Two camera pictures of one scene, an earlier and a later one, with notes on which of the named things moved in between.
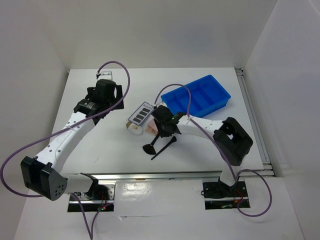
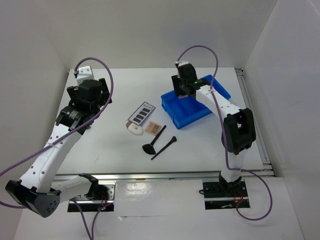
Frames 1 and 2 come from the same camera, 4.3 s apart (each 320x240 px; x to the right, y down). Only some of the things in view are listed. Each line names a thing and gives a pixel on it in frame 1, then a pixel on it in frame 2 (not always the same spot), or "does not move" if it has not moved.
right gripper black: x=162 y=132 -> x=176 y=80
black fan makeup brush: x=150 y=148 does not move
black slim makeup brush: x=173 y=140 does not move
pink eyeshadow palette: x=151 y=128 does not move
